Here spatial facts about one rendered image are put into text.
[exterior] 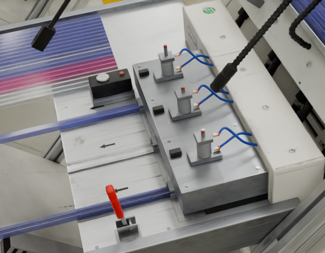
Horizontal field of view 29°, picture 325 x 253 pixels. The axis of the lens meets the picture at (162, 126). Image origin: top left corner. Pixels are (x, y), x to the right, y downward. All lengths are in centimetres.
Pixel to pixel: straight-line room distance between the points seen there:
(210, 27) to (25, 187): 64
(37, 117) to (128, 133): 148
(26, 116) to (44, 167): 91
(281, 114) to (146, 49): 41
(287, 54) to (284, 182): 22
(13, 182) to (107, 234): 64
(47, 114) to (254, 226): 171
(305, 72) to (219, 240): 29
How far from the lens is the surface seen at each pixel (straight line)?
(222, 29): 120
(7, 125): 259
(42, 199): 158
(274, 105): 102
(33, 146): 267
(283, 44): 106
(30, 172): 163
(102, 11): 145
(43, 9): 226
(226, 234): 95
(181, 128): 102
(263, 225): 96
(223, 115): 104
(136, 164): 105
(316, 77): 97
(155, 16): 141
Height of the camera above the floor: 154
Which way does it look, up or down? 24 degrees down
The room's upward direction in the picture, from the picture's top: 39 degrees clockwise
